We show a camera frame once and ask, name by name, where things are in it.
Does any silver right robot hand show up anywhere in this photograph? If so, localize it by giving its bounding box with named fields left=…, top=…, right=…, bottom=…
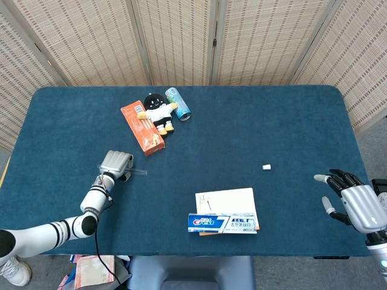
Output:
left=313, top=169, right=387, bottom=234

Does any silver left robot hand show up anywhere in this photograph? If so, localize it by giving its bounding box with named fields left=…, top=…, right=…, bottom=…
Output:
left=97, top=150, right=134, bottom=182

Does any clear glass test tube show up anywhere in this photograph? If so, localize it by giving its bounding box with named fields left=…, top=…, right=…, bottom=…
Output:
left=97, top=164, right=148, bottom=176

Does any white sneaker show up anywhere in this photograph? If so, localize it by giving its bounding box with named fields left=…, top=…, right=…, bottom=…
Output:
left=0, top=256, right=32, bottom=287
left=376, top=193, right=387, bottom=214

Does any black box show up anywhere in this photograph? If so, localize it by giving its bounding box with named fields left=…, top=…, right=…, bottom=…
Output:
left=371, top=178, right=387, bottom=194

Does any orange carton box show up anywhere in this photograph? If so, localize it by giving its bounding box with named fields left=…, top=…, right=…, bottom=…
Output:
left=120, top=100, right=166, bottom=157

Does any black-headed plush doll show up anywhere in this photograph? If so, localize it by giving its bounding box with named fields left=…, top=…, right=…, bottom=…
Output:
left=136, top=92, right=179, bottom=136

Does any light blue drink can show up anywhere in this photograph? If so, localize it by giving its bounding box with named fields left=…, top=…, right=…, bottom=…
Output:
left=164, top=87, right=192, bottom=122

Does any dark grey bag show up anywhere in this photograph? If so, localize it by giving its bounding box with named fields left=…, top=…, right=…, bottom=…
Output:
left=113, top=256, right=133, bottom=286

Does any pink flat box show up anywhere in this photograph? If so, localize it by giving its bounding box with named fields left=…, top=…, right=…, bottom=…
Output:
left=74, top=255, right=115, bottom=286

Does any blue Crest toothpaste box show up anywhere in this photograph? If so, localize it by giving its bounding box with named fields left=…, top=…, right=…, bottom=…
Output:
left=187, top=213, right=258, bottom=234

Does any cream paper booklet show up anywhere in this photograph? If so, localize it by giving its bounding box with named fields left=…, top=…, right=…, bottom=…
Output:
left=195, top=187, right=260, bottom=236

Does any woven folding screen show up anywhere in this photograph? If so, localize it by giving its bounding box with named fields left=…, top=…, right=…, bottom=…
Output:
left=0, top=0, right=387, bottom=152

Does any dark blue tablecloth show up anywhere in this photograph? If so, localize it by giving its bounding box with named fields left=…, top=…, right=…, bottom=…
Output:
left=0, top=85, right=373, bottom=257

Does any grey-blue chair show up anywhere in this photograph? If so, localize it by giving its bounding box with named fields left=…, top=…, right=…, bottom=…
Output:
left=126, top=256, right=256, bottom=290

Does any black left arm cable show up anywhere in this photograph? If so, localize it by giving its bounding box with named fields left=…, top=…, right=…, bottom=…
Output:
left=94, top=178, right=122, bottom=286

